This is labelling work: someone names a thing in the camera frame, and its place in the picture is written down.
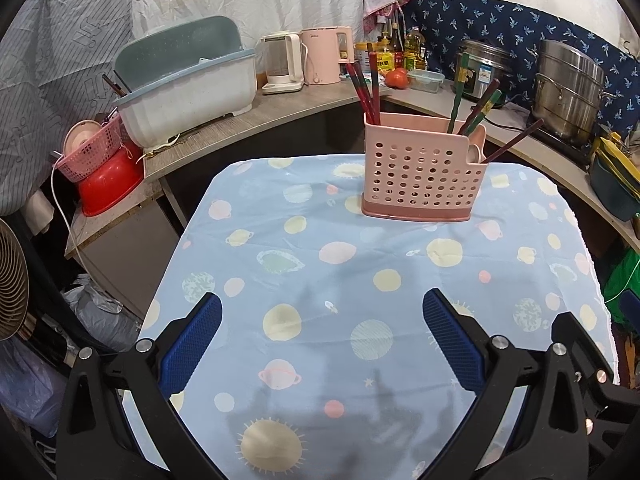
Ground pink perforated utensil holder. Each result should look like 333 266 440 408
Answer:
360 112 489 221

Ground green chopstick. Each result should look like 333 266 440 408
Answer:
448 53 467 135
458 79 502 136

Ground white glass kettle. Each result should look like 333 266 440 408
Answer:
260 31 306 96

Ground clear food container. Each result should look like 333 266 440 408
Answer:
407 69 446 94

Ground electric fan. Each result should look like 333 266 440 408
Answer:
0 217 31 344

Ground green plastic bag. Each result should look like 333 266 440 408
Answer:
602 249 640 327

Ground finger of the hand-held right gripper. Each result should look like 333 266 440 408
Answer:
620 291 640 326
550 311 618 391

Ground steel rice cooker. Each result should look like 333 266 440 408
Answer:
455 38 516 104

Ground pink plastic basket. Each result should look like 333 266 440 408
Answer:
55 114 129 184

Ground white power cable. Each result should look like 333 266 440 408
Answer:
49 154 89 267

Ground dark wooden utensil handle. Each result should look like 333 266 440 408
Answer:
101 73 129 100

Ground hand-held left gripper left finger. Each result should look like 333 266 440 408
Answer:
55 292 223 480

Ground white dish drainer teal lid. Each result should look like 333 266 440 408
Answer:
112 14 259 149

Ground dark red chopstick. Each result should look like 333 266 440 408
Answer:
467 90 504 137
482 118 545 165

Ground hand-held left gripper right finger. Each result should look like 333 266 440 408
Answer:
422 287 590 480

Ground red plastic basin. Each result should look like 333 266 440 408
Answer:
77 147 144 218

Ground pink electric kettle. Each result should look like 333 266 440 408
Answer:
299 25 355 86

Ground curved wooden counter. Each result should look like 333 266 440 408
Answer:
142 79 640 257

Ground pink plate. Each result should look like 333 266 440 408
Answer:
66 119 105 154

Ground steel steamer pot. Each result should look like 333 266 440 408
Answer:
529 39 616 142

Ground dark blue floral cloth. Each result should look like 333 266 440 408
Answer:
402 0 640 134

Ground blue planet print tablecloth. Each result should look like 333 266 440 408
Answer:
122 155 621 480

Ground blue plastic bag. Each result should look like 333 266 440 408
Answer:
0 339 67 437

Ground grey plastic bag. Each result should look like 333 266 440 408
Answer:
62 274 142 352

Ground small wooden cabinet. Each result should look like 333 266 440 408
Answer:
64 179 187 322

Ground dark brown chopstick gold band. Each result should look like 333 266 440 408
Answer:
367 43 382 127

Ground black induction cooker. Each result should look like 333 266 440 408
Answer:
524 124 597 167

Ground yellow cooking oil bottle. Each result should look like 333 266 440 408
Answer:
404 27 426 71

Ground grey striped wall sheet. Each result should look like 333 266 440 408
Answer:
0 0 137 217

